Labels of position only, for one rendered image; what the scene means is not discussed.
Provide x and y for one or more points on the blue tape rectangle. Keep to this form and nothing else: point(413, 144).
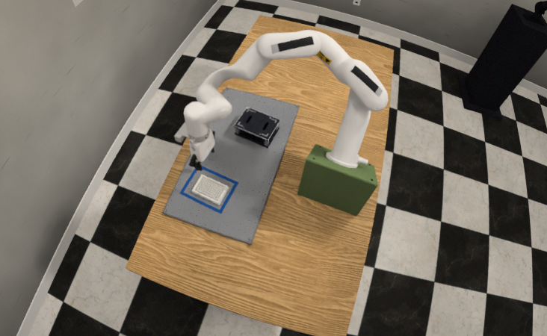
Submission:
point(202, 203)

